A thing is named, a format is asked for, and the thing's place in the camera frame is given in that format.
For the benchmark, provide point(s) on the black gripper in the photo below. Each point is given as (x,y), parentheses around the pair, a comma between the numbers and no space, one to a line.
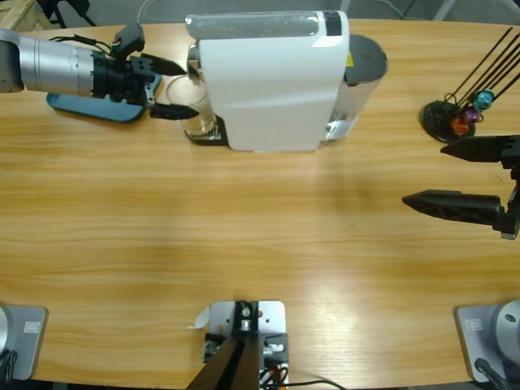
(514,152)
(142,83)

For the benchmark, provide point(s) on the clear drinking glass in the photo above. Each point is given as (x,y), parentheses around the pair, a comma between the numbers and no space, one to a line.
(199,126)

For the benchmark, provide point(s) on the white capsule coffee machine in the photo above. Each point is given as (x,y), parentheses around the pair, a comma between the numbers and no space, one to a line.
(268,93)

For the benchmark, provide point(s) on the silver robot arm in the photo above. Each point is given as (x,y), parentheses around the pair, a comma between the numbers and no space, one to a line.
(48,69)

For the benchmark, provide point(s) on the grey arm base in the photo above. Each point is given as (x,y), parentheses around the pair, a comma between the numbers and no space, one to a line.
(475,337)
(28,337)

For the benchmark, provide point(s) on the orange coffee capsule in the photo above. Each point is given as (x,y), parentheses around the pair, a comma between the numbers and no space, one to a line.
(459,126)

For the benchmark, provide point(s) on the purple coffee capsule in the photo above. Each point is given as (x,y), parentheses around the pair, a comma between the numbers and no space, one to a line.
(471,115)

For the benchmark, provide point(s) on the teal coffee capsule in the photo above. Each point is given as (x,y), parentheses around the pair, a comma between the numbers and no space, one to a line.
(484,99)

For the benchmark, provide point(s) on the black capsule holder with rods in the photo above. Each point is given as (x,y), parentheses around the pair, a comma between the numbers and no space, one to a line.
(436,118)

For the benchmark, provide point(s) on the teal plastic tray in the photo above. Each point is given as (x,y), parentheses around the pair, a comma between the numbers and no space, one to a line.
(93,107)

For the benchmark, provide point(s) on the black chair legs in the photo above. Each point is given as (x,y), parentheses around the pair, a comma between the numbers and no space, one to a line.
(81,5)

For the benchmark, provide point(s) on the clear water tank dark lid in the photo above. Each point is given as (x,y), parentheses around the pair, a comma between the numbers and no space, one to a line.
(365,57)

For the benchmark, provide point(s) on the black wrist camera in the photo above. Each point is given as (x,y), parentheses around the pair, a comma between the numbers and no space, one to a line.
(132,38)

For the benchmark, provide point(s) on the grey metal frame leg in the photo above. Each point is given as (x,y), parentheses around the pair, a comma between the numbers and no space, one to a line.
(443,11)

